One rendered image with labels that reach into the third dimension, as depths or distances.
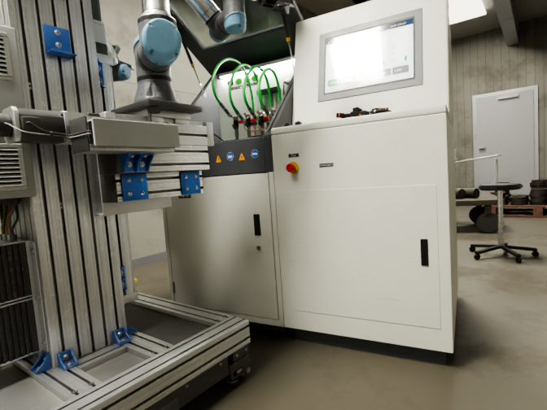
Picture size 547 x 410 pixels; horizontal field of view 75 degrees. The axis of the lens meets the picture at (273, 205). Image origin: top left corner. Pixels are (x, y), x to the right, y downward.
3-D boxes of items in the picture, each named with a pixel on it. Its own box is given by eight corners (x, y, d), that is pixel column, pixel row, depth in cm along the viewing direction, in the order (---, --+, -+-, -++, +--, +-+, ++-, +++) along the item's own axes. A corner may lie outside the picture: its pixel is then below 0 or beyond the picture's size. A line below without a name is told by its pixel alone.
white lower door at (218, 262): (173, 304, 196) (161, 181, 190) (177, 303, 198) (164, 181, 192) (277, 320, 165) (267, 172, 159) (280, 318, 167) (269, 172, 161)
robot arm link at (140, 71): (168, 85, 132) (164, 46, 131) (176, 74, 121) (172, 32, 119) (133, 82, 127) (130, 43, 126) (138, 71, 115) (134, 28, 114)
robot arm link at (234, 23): (238, 40, 132) (236, 9, 131) (251, 28, 122) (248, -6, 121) (218, 37, 128) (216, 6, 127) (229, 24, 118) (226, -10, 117)
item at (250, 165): (164, 180, 190) (161, 150, 189) (170, 179, 194) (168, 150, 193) (265, 172, 161) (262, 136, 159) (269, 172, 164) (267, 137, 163)
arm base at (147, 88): (150, 101, 115) (148, 70, 114) (125, 109, 124) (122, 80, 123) (188, 106, 127) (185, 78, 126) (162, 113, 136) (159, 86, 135)
